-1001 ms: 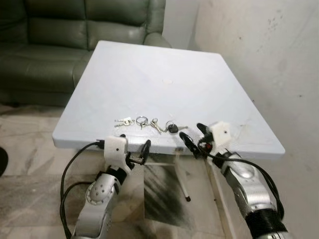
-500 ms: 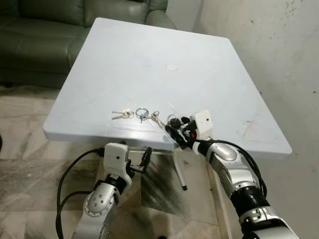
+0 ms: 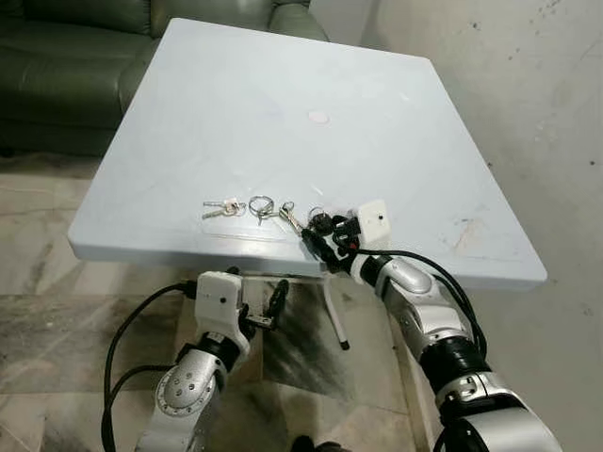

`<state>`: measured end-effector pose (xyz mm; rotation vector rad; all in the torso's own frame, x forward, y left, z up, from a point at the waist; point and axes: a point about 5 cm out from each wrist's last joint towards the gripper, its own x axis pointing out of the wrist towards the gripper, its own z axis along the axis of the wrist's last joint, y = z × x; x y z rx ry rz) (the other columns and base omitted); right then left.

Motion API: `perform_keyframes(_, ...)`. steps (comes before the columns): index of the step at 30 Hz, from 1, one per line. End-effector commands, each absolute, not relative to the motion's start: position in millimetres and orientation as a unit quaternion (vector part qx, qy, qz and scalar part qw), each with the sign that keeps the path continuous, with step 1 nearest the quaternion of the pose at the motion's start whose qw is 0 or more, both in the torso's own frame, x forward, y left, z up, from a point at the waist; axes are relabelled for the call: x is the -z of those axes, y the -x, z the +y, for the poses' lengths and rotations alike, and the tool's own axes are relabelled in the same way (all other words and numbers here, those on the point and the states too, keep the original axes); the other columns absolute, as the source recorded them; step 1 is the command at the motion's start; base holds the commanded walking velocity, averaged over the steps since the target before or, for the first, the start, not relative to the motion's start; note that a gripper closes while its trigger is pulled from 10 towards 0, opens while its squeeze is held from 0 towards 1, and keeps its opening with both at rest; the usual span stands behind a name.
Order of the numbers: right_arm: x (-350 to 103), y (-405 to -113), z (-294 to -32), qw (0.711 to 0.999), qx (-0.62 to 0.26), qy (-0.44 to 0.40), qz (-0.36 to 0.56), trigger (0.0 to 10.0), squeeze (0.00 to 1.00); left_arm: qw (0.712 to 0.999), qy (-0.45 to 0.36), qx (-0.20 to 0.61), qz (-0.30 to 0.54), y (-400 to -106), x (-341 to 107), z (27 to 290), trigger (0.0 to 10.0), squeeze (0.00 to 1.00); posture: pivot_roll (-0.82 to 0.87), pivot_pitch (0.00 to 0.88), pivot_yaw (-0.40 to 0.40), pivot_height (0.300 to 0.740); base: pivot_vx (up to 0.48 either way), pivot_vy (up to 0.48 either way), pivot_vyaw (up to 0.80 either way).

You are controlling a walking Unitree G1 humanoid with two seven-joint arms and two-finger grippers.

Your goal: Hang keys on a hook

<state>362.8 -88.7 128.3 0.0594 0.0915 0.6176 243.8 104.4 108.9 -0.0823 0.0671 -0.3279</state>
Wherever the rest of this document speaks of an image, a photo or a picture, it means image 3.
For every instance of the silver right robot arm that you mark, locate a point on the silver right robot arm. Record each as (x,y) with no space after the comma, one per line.
(424,311)

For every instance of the white table leg black foot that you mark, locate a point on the white table leg black foot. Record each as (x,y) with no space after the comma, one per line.
(334,315)

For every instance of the green leather sofa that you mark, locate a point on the green leather sofa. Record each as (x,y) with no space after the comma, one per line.
(66,75)

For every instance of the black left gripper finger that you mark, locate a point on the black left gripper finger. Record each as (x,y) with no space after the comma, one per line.
(279,301)
(233,274)

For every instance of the white plastic table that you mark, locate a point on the white plastic table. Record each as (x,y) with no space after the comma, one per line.
(283,141)

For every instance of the single brass key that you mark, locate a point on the single brass key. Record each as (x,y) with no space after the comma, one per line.
(290,218)

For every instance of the silver key bunch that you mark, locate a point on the silver key bunch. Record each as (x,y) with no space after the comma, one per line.
(231,207)

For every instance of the dark robot foot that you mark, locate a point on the dark robot foot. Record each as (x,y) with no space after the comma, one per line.
(303,444)

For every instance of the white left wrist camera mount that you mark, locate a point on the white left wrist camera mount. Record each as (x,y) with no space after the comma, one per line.
(219,301)

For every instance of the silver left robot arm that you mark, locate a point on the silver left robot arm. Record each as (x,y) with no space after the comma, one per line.
(184,391)

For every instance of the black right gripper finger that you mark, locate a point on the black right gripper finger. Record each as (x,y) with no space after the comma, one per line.
(322,252)
(324,224)

